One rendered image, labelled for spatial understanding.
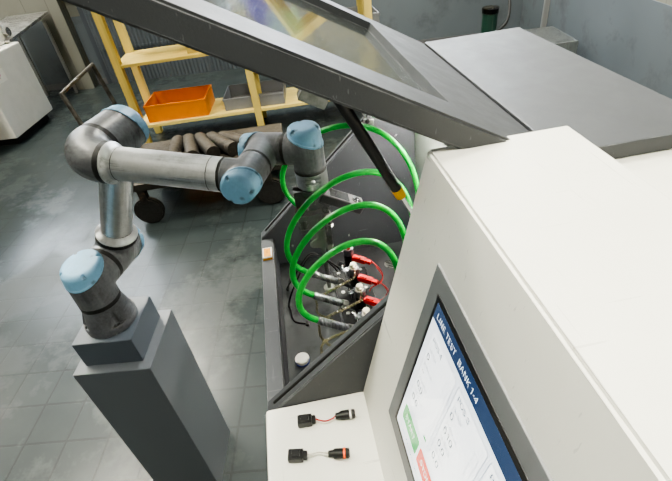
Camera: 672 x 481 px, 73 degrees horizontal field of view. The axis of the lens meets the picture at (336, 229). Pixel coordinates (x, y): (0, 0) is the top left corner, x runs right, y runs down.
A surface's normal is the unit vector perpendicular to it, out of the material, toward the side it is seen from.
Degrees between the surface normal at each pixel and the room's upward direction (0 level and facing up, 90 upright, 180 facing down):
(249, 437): 0
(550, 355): 76
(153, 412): 90
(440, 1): 90
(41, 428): 0
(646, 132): 0
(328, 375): 90
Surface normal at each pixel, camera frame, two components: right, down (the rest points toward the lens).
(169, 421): 0.03, 0.60
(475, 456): -0.98, -0.01
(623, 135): -0.11, -0.79
